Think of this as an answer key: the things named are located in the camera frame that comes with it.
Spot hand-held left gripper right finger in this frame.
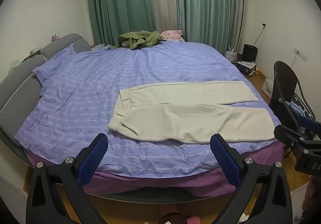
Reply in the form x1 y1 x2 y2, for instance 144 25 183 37
210 134 293 224

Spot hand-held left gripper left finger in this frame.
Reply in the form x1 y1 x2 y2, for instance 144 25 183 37
26 133 109 224

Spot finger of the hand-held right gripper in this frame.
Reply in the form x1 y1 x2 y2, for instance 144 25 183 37
298 116 321 131
274 126 321 149

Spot cream pants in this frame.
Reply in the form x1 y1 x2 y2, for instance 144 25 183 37
107 80 275 144

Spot light blue cloth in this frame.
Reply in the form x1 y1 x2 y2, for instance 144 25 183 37
286 101 305 134

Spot black chair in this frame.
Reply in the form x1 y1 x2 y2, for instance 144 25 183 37
268 61 316 157

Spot white plastic bag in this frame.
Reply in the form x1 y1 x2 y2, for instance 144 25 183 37
261 78 274 99

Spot blue cardboard box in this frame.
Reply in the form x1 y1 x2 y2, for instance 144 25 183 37
236 61 257 75

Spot bed with purple sheet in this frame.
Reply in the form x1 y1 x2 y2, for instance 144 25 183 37
14 42 281 179

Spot black box appliance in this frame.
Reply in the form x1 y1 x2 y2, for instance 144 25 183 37
242 44 258 63

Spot white tote bag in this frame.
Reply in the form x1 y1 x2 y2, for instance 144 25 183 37
226 45 238 63

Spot blue floral pillow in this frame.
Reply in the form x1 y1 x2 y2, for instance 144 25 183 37
33 44 79 82

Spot grey padded headboard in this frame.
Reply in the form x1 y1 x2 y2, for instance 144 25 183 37
0 33 92 139

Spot olive green garment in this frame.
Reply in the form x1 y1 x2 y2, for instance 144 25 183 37
108 30 165 50

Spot pink printed garment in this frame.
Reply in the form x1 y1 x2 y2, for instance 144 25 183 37
160 30 185 42

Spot dark bed frame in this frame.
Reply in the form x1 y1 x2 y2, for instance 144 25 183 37
95 186 198 204

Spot white wall outlet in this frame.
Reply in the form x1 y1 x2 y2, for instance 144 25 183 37
293 49 308 60

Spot black wall plug cable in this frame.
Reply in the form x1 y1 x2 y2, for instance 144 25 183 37
253 23 267 46

